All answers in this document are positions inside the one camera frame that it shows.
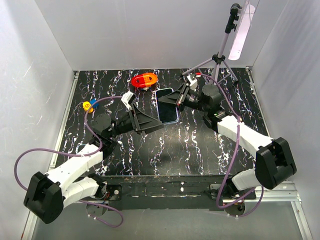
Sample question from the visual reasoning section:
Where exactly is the red orange toy boat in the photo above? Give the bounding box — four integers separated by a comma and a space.
131, 72, 158, 91

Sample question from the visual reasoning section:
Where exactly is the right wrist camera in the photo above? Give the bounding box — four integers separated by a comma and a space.
186, 72, 201, 91

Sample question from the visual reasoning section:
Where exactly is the phone in blue case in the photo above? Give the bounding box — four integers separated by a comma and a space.
75, 144, 86, 154

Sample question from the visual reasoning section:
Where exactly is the aluminium frame rail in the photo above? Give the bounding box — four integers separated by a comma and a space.
19, 71, 303, 238

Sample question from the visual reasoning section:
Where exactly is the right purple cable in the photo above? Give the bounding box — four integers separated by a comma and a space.
199, 73, 265, 218

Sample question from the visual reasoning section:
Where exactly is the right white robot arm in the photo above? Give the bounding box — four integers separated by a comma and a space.
158, 83, 297, 199

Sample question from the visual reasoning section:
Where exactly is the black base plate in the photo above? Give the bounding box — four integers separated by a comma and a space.
77, 174, 258, 212

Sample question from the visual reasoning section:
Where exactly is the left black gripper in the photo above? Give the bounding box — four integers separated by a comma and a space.
108, 103, 164, 139

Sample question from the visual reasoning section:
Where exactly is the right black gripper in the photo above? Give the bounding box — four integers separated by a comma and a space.
158, 83, 209, 114

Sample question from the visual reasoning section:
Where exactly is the phone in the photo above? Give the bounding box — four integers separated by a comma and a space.
155, 88, 179, 125
75, 144, 86, 154

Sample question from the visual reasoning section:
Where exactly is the blue toy block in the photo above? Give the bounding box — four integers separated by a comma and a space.
89, 98, 99, 109

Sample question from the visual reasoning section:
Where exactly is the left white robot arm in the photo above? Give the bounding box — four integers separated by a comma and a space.
23, 103, 164, 224

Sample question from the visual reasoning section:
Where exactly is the white light bar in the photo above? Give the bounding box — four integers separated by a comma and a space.
228, 0, 256, 61

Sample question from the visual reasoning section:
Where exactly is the lilac tripod stand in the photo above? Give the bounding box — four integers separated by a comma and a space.
181, 3, 242, 84

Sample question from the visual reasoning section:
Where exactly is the purple cable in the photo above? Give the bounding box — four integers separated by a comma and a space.
14, 96, 125, 228
199, 73, 265, 218

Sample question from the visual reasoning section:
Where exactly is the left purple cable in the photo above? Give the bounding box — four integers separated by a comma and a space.
14, 96, 125, 228

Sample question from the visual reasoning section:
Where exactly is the yellow toy block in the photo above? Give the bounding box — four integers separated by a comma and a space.
82, 101, 95, 113

